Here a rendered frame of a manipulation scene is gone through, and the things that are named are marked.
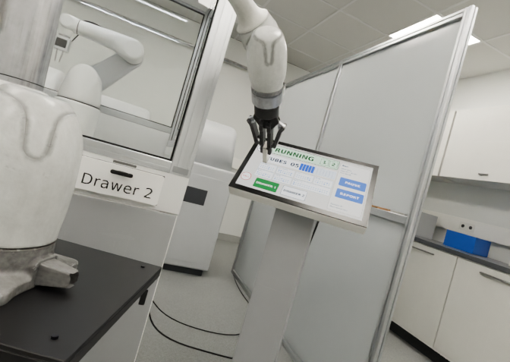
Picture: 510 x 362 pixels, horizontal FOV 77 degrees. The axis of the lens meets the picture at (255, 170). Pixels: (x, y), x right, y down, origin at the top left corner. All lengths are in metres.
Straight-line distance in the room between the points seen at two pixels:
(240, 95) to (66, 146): 4.26
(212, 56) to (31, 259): 0.96
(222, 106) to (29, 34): 3.99
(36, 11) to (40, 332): 0.54
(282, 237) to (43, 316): 0.94
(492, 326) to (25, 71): 2.87
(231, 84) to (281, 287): 3.72
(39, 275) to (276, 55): 0.66
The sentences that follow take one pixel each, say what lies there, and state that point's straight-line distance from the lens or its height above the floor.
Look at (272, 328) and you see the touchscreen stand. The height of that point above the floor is 0.48.
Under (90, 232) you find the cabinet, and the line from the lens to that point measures 1.28.
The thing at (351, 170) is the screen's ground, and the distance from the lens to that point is 1.32.
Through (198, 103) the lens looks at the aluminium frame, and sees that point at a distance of 1.26.
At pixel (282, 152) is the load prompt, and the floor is 1.15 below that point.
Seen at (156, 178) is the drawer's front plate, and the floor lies 0.92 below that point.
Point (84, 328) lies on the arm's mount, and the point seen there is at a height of 0.78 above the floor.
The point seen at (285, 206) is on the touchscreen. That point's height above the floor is 0.95.
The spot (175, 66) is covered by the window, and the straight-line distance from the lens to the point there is 1.29.
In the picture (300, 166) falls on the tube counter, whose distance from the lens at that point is 1.29.
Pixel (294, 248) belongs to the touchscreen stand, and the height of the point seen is 0.80.
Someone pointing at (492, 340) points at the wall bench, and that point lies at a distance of 2.92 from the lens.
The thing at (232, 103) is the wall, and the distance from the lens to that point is 4.68.
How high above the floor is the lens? 1.02
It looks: 1 degrees up
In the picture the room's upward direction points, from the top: 16 degrees clockwise
